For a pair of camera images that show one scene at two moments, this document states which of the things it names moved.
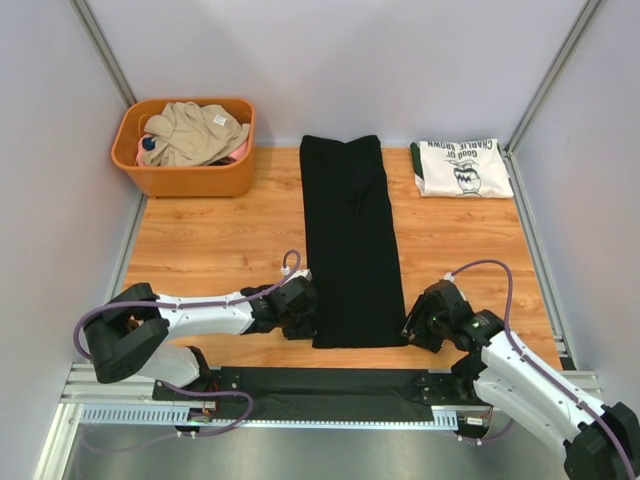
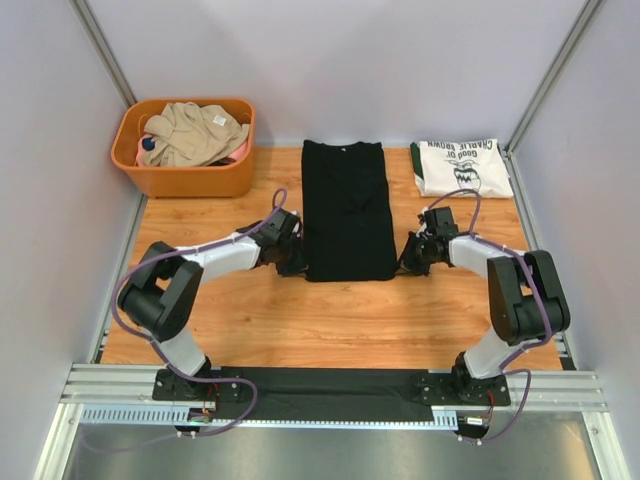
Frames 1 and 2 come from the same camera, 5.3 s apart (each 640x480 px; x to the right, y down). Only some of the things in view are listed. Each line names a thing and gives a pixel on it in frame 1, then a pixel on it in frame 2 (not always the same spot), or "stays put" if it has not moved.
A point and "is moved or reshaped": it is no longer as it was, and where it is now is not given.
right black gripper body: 427,332 -> 416,258
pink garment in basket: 142,153 stays put
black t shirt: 351,257 is moved or reshaped
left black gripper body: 298,325 -> 289,261
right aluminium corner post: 546,83 stays put
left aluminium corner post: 83,10 stays put
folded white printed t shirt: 474,168 stays put
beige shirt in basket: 192,135 stays put
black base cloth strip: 348,394 stays put
